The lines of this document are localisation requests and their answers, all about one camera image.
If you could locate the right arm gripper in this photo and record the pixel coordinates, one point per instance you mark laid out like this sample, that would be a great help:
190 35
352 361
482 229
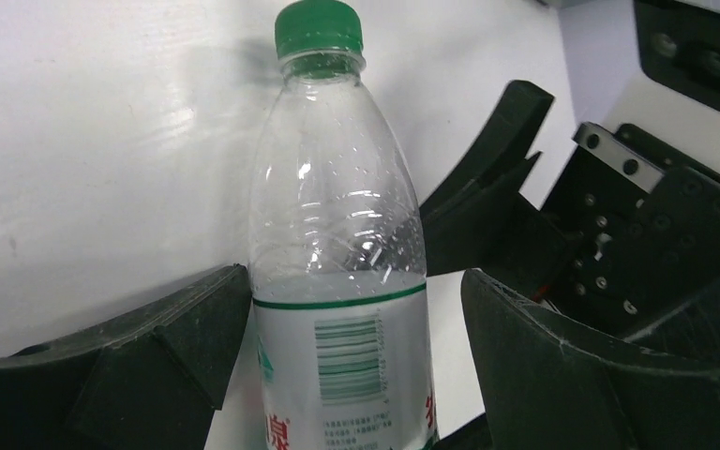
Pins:
643 221

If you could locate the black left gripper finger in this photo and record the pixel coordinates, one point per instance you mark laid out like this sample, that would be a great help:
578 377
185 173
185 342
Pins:
151 378

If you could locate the clear bottle green cap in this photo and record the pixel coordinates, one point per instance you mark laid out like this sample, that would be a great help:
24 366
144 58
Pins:
337 257

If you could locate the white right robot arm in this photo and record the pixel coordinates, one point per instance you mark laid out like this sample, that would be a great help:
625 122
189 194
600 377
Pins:
675 97

